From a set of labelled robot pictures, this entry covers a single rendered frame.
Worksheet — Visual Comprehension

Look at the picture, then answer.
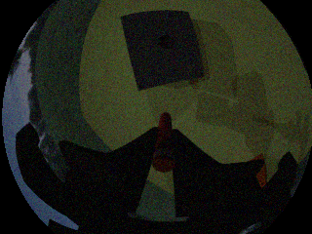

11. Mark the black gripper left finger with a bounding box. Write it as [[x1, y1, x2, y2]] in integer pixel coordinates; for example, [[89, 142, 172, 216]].
[[58, 126, 159, 214]]

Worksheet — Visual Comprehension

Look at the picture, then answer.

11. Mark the dark peg with red top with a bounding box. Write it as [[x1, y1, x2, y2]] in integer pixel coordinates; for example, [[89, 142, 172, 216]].
[[152, 112, 176, 172]]

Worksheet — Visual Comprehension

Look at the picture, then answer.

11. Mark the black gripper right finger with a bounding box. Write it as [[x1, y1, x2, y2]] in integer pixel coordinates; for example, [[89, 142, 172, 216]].
[[172, 129, 265, 217]]

